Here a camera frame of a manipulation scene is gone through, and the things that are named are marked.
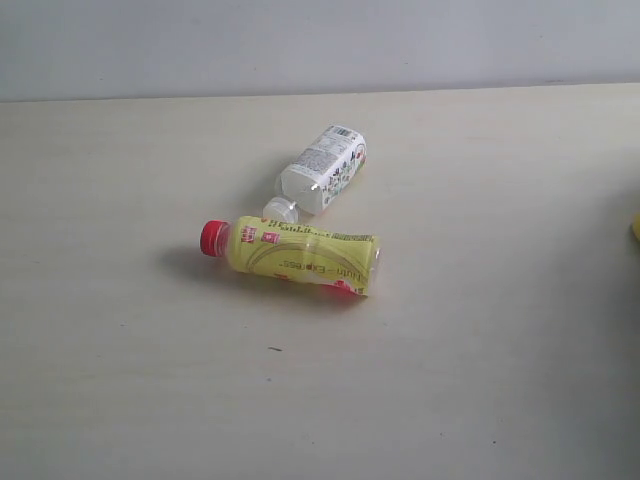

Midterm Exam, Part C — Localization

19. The yellow bottle red cap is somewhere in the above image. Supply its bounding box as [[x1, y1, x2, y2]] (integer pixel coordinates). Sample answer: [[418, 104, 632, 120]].
[[200, 216, 380, 296]]

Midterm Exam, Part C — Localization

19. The white floral label bottle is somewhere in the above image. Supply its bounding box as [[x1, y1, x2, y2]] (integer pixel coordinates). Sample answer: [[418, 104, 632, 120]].
[[262, 125, 367, 223]]

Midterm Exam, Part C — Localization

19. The yellow object at edge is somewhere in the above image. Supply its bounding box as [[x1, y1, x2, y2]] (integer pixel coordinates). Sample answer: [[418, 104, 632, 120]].
[[631, 213, 640, 241]]

